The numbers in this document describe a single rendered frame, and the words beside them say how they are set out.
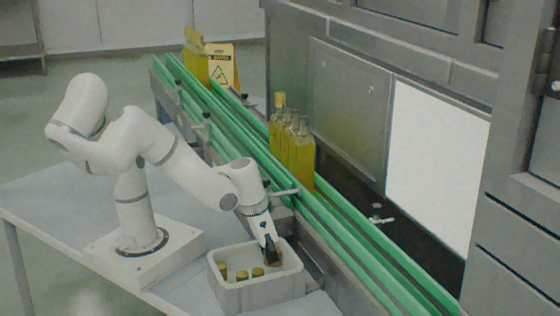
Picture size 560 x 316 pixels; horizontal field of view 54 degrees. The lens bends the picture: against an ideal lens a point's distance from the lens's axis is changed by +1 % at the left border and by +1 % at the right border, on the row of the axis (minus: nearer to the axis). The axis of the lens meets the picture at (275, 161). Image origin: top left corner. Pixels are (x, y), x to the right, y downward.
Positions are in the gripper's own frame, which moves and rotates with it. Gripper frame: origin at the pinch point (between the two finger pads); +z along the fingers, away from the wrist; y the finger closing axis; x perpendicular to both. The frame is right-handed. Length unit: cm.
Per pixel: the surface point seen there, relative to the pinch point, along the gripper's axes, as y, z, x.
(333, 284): -14.2, 6.6, -10.9
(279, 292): -9.7, 5.5, 2.3
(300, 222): 6.5, 0.0, -12.1
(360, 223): -9.9, -4.2, -23.2
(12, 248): 81, 12, 79
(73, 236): 43, -4, 50
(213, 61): 355, 58, -62
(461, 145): -31, -30, -40
